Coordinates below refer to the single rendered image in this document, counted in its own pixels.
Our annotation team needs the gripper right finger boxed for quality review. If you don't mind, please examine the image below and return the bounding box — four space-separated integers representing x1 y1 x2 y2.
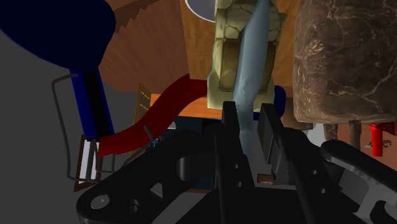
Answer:
258 103 397 224

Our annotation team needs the orange wooden table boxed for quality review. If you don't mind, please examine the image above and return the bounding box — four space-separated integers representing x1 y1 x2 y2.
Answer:
150 92 225 120

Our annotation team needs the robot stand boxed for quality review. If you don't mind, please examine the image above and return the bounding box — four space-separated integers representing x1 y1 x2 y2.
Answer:
292 0 397 125

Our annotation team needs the blue-grey long tool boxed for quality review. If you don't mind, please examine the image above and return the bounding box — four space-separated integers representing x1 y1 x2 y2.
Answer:
232 0 271 157

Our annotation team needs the red cylinder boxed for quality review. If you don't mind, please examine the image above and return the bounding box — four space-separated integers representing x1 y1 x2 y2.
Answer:
368 121 397 158

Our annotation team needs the brown framed white picture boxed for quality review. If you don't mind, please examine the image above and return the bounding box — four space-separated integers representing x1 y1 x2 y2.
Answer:
73 134 104 193

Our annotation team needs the red curved slide shape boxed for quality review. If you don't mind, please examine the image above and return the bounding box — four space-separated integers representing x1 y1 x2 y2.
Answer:
97 73 209 157

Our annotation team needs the grey wire frame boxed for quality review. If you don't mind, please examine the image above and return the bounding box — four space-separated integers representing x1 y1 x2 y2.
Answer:
51 73 117 184

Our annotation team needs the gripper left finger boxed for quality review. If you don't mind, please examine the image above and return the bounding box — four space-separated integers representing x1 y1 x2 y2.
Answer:
76 101 256 224

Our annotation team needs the dark blue rounded object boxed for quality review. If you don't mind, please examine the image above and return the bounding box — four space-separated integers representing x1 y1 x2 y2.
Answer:
253 85 287 122

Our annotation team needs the beige stone block figure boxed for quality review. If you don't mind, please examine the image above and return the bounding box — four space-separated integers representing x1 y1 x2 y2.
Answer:
206 0 288 113

